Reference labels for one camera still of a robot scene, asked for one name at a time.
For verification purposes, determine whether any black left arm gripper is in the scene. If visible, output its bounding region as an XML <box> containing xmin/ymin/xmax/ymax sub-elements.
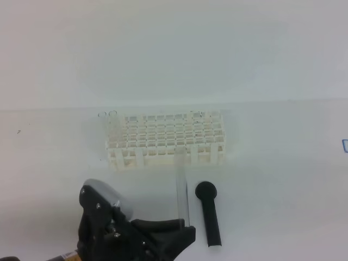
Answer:
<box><xmin>77</xmin><ymin>185</ymin><xmax>196</xmax><ymax>260</ymax></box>

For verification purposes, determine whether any clear glass test tube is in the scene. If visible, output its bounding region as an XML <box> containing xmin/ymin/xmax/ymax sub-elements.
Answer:
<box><xmin>174</xmin><ymin>147</ymin><xmax>190</xmax><ymax>229</ymax></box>

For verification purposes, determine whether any white plastic test tube rack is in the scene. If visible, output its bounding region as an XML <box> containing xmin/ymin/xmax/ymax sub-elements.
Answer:
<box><xmin>105</xmin><ymin>111</ymin><xmax>226</xmax><ymax>171</ymax></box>

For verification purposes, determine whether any clear test tube far left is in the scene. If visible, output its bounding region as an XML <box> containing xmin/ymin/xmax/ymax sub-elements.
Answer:
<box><xmin>98</xmin><ymin>111</ymin><xmax>109</xmax><ymax>137</ymax></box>

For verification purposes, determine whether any black plastic scoop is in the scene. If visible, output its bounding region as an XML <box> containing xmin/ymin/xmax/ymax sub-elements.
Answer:
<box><xmin>195</xmin><ymin>181</ymin><xmax>222</xmax><ymax>247</ymax></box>

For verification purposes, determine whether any blue square marker sticker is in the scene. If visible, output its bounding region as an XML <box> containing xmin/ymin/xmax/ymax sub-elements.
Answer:
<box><xmin>342</xmin><ymin>139</ymin><xmax>348</xmax><ymax>153</ymax></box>

